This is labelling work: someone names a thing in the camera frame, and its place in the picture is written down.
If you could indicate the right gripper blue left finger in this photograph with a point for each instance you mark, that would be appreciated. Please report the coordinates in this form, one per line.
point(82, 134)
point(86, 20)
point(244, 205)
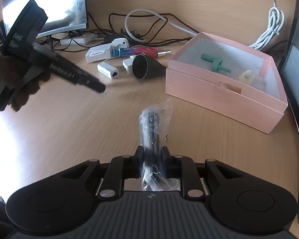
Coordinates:
point(139, 161)

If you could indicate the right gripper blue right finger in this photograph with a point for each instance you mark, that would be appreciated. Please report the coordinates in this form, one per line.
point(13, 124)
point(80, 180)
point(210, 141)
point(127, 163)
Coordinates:
point(164, 161)

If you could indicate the clear bag of screws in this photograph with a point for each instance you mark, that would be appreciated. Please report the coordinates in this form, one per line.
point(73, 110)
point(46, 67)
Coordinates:
point(153, 129)

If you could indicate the red blue toothpaste tube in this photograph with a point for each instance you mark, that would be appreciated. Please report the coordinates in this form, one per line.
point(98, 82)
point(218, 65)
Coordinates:
point(144, 50)

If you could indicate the green plastic crank handle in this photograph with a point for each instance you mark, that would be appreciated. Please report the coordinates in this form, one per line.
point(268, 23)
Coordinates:
point(216, 63)

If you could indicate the white power strip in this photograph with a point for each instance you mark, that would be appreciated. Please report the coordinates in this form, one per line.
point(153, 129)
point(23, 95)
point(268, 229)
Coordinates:
point(81, 40)

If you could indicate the left computer monitor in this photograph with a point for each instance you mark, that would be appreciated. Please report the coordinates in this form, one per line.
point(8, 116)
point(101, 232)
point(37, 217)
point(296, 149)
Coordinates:
point(62, 15)

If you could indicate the white boxy power adapter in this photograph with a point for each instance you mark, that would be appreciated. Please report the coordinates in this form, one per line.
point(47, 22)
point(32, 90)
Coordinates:
point(99, 53)

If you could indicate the black rubber funnel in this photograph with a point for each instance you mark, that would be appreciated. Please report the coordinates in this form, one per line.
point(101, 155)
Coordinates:
point(145, 67)

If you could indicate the pink open cardboard box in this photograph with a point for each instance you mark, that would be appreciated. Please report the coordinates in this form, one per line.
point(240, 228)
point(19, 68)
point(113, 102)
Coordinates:
point(260, 105)

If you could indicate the white round travel plug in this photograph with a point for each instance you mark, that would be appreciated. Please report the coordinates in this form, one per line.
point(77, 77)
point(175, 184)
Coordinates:
point(120, 43)

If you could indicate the yellowish object in box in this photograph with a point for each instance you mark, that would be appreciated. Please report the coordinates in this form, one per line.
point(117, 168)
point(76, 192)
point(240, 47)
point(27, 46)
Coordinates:
point(246, 77)

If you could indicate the small white wall charger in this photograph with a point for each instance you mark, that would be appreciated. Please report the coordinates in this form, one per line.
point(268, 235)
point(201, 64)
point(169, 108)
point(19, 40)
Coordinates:
point(126, 65)

